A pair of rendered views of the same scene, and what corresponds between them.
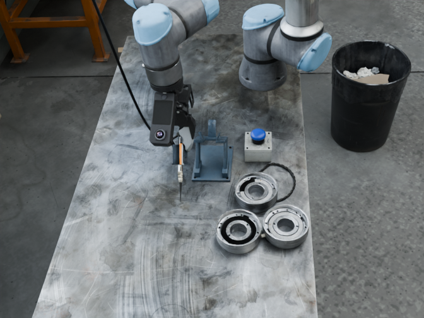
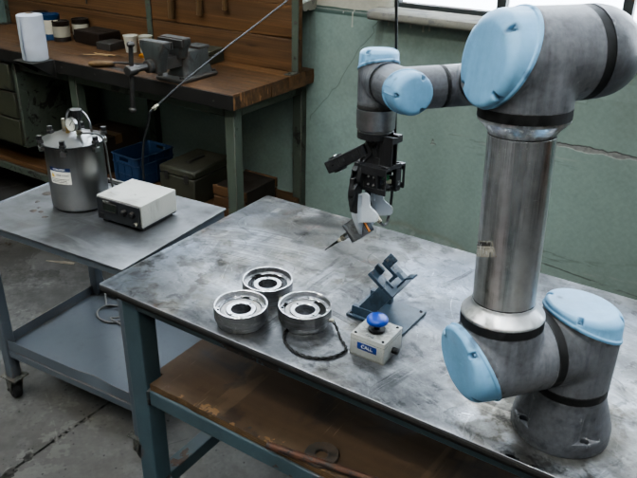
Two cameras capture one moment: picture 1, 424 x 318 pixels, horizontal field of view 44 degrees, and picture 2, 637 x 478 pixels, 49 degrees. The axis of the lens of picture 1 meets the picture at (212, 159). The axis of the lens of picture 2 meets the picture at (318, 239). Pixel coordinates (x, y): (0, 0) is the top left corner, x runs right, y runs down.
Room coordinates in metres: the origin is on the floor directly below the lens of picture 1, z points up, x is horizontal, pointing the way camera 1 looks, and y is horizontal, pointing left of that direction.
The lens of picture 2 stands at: (1.34, -1.14, 1.56)
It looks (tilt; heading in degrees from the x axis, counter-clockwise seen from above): 26 degrees down; 114
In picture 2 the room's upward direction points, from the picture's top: 1 degrees clockwise
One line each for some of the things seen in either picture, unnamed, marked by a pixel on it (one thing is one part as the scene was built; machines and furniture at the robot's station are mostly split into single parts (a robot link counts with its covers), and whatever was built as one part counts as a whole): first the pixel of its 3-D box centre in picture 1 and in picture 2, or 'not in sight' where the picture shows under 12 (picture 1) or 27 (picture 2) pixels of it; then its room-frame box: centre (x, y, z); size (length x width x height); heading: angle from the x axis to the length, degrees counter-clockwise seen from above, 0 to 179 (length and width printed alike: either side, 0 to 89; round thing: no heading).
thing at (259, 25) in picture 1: (264, 30); (573, 340); (1.33, -0.19, 0.97); 0.13 x 0.12 x 0.14; 43
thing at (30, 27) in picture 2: not in sight; (31, 36); (-1.13, 1.20, 0.96); 0.12 x 0.11 x 0.20; 82
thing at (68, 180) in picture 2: not in sight; (100, 162); (-0.05, 0.35, 0.83); 0.41 x 0.19 x 0.30; 176
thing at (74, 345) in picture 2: not in sight; (107, 306); (-0.07, 0.32, 0.34); 0.67 x 0.46 x 0.68; 176
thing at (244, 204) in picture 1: (256, 192); (304, 313); (0.84, -0.10, 0.82); 0.10 x 0.10 x 0.04
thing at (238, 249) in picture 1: (238, 232); (267, 286); (0.73, -0.04, 0.82); 0.10 x 0.10 x 0.04
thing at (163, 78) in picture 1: (162, 69); (376, 119); (0.90, 0.08, 1.17); 0.08 x 0.08 x 0.05
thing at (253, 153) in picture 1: (258, 144); (378, 340); (1.00, -0.13, 0.82); 0.08 x 0.07 x 0.05; 172
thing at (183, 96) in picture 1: (171, 96); (377, 161); (0.91, 0.07, 1.09); 0.09 x 0.08 x 0.12; 167
